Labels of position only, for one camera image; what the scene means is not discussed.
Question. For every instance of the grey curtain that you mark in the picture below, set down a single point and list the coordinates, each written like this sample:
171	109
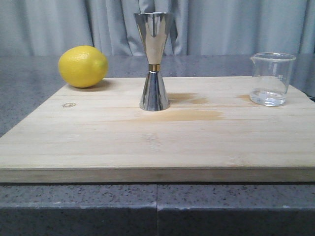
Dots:
199	27

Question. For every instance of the glass beaker with liquid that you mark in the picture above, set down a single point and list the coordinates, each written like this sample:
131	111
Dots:
271	76

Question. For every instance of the wooden cutting board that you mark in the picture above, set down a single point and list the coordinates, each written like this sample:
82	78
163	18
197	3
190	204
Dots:
210	132

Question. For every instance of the steel double jigger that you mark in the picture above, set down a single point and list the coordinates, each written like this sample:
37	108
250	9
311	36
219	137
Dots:
154	29

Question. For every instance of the yellow lemon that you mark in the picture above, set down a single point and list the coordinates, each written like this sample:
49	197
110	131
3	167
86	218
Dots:
83	66

